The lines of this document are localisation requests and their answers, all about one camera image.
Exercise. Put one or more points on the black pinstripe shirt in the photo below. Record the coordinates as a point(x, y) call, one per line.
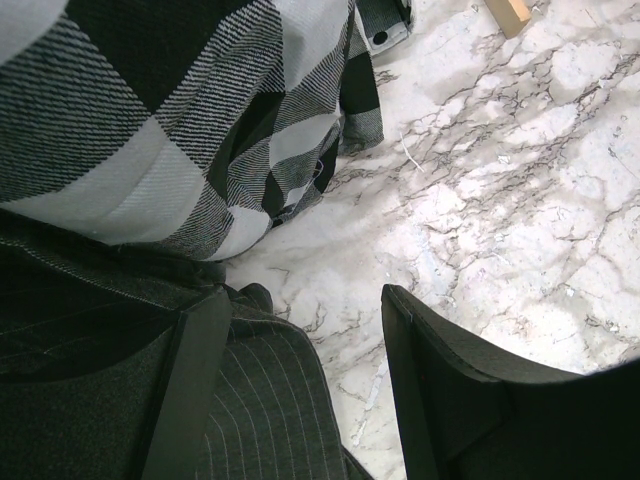
point(271, 416)

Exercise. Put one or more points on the wooden clothes rack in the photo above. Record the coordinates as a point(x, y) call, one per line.
point(512, 16)

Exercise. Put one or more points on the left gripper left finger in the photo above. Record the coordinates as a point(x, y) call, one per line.
point(133, 407)

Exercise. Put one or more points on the grey plaid shirt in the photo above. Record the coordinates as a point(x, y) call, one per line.
point(192, 127)

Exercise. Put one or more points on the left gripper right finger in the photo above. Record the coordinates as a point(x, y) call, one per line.
point(468, 409)

